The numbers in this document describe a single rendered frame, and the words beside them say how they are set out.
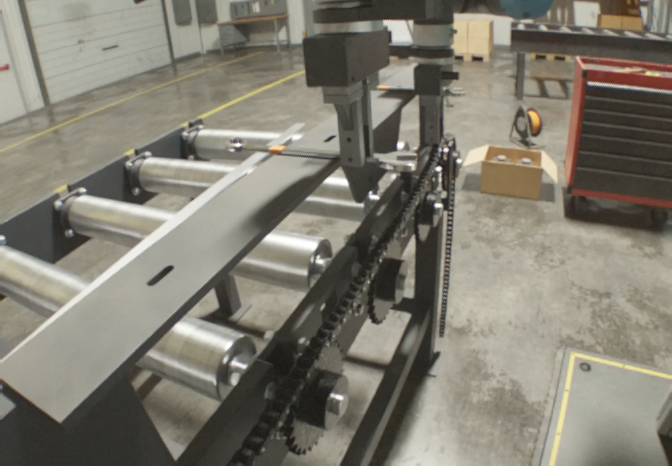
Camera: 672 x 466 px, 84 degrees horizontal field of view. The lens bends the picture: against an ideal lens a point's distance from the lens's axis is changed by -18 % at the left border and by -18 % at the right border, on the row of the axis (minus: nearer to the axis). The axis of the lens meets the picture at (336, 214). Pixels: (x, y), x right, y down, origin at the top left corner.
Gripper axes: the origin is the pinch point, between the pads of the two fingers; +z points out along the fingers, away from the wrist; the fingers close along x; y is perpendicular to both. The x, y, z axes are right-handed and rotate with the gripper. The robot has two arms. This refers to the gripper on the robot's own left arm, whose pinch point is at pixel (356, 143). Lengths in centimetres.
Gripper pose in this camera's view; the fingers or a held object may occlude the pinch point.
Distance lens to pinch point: 52.4
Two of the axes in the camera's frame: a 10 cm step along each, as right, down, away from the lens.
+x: -4.1, 4.6, -7.9
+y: -9.1, -1.3, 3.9
